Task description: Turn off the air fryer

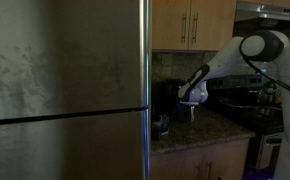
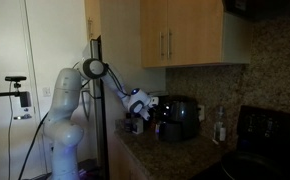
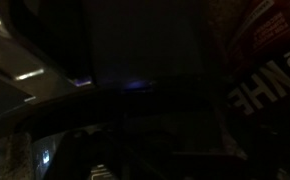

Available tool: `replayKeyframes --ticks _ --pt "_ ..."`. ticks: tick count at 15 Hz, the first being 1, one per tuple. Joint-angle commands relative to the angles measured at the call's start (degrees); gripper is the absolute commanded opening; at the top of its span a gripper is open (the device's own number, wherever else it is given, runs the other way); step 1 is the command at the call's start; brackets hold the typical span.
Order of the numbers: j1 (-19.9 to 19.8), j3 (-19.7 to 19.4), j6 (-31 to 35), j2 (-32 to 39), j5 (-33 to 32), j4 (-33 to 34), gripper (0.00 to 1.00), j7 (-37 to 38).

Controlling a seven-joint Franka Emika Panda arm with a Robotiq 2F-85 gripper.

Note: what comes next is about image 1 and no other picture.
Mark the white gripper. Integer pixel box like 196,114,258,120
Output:
178,81,209,107

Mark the black coffee maker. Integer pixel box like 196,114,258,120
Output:
152,78,198,123

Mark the small dark printed box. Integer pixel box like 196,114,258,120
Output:
151,114,170,140

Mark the black kitchen stove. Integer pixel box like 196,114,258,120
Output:
205,74,285,171

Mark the wooden base cabinet door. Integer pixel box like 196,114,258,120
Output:
150,153,203,180
200,139,251,180

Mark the dark bottle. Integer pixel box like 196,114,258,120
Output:
262,79,279,104

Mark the stainless range hood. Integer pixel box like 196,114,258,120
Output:
234,1,290,26

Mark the stainless refrigerator fridge door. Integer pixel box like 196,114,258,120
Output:
0,0,152,123

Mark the stainless refrigerator freezer door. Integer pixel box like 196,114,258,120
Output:
0,108,152,180

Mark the metal wall cabinet handle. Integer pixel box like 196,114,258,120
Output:
191,12,199,45
180,12,188,44

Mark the wide wooden wall cabinet door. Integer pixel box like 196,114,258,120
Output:
188,0,238,53

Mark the metal base cabinet handle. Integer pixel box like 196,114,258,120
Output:
204,161,213,180
193,163,201,180

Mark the narrow wooden wall cabinet door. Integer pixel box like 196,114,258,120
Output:
151,0,192,51

